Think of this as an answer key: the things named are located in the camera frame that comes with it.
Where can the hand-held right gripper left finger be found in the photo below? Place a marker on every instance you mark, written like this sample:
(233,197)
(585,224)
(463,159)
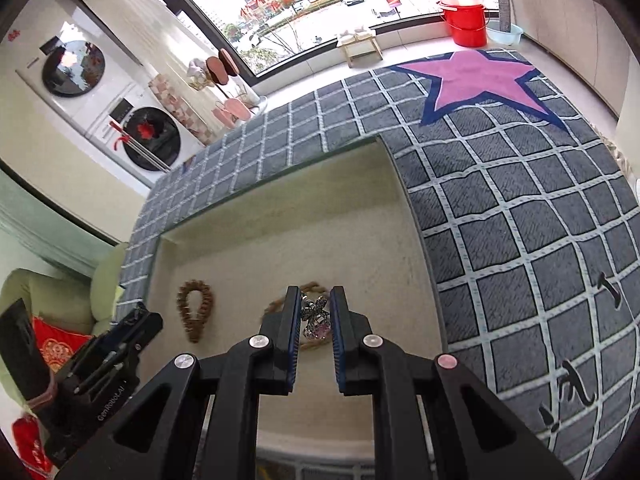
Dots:
(295,340)

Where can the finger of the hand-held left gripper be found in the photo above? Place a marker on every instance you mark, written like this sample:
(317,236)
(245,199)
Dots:
(142,325)

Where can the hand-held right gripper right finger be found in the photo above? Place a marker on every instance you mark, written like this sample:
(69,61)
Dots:
(336,340)

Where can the rhinestone bow hair clip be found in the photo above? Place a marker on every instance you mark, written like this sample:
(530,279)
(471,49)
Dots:
(315,317)

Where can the beige jewelry tray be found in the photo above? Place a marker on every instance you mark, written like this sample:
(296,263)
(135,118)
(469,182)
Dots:
(300,220)

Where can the brown hair comb clip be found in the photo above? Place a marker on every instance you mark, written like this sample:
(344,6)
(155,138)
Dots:
(192,332)

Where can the red embroidered cushion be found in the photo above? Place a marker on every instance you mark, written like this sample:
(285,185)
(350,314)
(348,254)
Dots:
(60,345)

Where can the black flat object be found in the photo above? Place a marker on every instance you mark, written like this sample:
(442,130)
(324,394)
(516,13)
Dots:
(20,350)

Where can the beige sofa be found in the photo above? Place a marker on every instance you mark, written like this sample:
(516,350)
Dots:
(55,290)

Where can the red and white mop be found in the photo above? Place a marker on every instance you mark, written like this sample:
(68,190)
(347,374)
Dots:
(137,147)

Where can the white washing machine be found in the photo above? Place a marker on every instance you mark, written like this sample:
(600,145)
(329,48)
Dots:
(150,132)

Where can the pink checkered cloth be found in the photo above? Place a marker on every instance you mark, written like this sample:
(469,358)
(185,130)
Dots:
(172,100)

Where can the gold slipper rack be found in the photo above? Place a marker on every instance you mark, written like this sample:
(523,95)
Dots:
(227,90)

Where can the white dryer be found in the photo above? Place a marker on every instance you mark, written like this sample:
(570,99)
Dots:
(75,70)

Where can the small wooden stool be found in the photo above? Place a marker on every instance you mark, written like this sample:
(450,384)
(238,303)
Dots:
(360,47)

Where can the white slipper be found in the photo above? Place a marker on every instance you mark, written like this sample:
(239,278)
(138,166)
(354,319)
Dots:
(365,33)
(347,36)

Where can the large window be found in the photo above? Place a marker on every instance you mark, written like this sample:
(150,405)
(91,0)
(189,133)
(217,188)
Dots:
(310,5)

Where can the red bucket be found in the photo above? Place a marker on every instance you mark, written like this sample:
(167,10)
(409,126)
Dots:
(465,27)

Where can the light blue basin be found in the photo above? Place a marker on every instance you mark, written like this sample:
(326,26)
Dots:
(505,35)

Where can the grey leaning board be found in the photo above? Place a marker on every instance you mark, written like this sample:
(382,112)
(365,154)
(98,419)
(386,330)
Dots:
(505,7)

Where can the white cabinet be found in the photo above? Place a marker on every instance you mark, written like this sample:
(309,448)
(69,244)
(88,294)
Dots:
(570,25)

